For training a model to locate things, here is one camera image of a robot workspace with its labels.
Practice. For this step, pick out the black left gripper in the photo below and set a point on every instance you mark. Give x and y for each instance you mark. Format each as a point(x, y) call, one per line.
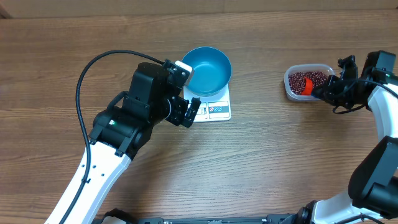
point(181, 106)

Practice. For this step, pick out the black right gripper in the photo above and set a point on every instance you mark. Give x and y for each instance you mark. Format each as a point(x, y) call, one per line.
point(327, 91)

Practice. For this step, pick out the orange scoop with blue handle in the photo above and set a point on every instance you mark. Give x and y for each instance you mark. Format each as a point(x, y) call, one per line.
point(308, 87)

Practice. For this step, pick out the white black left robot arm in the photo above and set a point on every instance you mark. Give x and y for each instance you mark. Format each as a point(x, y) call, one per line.
point(120, 131)

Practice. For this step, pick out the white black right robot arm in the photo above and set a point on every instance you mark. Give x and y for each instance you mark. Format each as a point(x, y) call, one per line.
point(372, 188)

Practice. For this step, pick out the white digital kitchen scale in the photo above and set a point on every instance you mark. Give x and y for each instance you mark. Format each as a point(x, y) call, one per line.
point(212, 108)

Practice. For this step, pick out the blue bowl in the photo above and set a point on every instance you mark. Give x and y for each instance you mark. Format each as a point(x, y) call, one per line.
point(212, 70)

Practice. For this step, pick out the clear plastic container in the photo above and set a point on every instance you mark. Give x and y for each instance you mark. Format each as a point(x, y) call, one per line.
point(304, 68)

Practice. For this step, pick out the red beans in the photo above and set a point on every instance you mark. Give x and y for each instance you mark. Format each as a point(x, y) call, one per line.
point(297, 82)

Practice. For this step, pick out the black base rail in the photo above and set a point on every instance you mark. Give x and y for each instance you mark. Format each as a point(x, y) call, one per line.
point(116, 216)

